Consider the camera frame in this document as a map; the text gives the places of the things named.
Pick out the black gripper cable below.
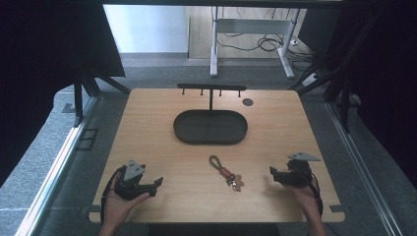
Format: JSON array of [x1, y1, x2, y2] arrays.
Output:
[[289, 160, 325, 217], [99, 164, 128, 225]]

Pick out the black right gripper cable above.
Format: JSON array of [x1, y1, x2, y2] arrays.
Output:
[[289, 160, 325, 217]]

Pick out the white power strip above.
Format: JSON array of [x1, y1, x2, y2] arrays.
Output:
[[301, 73, 321, 88]]

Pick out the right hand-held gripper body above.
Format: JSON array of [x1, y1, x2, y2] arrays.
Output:
[[278, 151, 322, 189]]

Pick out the person's right hand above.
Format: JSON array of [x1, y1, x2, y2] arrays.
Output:
[[283, 176, 321, 220]]

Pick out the person's left hand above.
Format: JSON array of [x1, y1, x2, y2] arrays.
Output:
[[103, 179, 150, 228]]

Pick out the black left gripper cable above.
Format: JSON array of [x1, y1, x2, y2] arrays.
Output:
[[99, 164, 128, 225]]

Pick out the black cables on floor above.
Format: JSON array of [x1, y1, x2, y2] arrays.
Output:
[[216, 30, 318, 72]]

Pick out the white metal desk frame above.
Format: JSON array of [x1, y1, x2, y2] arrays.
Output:
[[209, 6, 301, 80]]

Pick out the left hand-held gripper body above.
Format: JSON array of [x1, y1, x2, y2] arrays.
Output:
[[113, 159, 148, 202]]

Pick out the keychain with braided leather strap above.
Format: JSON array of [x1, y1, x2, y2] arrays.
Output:
[[208, 154, 246, 193]]

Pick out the black metal stand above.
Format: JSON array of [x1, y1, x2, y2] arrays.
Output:
[[72, 58, 132, 128], [288, 9, 362, 134]]

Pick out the black key holder stand tray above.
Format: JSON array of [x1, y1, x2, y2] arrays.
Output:
[[172, 83, 249, 146]]

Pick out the aluminium frame rail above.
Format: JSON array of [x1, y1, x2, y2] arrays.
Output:
[[326, 101, 404, 236], [14, 96, 101, 236]]

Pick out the black curtain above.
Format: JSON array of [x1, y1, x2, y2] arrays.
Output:
[[0, 0, 126, 188], [323, 0, 417, 181]]

